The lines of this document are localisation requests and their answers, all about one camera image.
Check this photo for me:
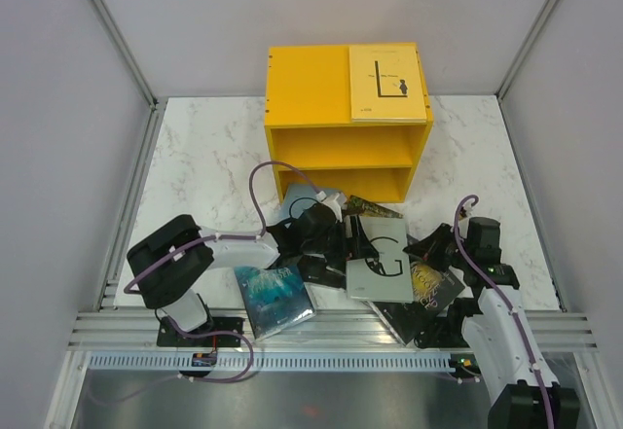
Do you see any teal Jules Verne book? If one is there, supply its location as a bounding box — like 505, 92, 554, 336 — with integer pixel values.
234, 266, 316, 341

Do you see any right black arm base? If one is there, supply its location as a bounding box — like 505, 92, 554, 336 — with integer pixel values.
414, 298, 472, 349

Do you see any green forest cover book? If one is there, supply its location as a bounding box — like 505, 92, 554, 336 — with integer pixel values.
345, 196, 403, 219

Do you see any slotted white cable duct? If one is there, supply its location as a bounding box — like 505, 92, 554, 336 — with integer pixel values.
89, 352, 454, 373

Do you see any black Moon and Sixpence book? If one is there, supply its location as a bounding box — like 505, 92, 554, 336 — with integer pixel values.
368, 262, 465, 345

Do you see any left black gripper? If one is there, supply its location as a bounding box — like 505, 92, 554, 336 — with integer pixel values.
303, 214, 379, 263

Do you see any yellow L book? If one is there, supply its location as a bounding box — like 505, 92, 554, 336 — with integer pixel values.
348, 43, 426, 124

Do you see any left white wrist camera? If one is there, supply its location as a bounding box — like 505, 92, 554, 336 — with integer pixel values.
315, 191, 347, 220

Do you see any aluminium front rail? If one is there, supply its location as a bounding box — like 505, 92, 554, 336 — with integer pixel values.
68, 307, 597, 352

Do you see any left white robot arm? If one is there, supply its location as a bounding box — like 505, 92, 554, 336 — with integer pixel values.
124, 202, 380, 346

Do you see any yellow wooden shelf box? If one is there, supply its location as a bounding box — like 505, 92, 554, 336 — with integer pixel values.
264, 45, 434, 202

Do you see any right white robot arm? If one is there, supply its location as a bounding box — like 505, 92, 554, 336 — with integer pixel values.
405, 217, 580, 428

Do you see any light blue O S book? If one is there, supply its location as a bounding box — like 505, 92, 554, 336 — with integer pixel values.
278, 183, 340, 221

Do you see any grey G book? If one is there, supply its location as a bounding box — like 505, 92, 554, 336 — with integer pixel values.
346, 217, 414, 303

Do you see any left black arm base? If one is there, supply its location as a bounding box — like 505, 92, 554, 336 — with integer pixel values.
156, 316, 244, 349

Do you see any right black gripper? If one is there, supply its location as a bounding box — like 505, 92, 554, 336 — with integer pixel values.
402, 223, 472, 273

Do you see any dark Wuthering Heights book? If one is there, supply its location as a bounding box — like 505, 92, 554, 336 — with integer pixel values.
297, 255, 347, 290

